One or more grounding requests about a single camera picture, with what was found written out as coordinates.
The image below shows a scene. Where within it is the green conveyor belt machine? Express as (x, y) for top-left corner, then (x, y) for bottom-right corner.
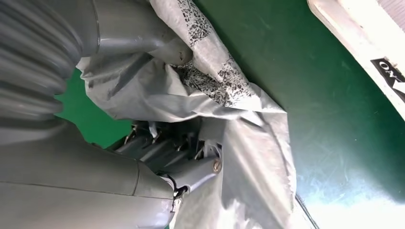
(53, 0), (405, 229)

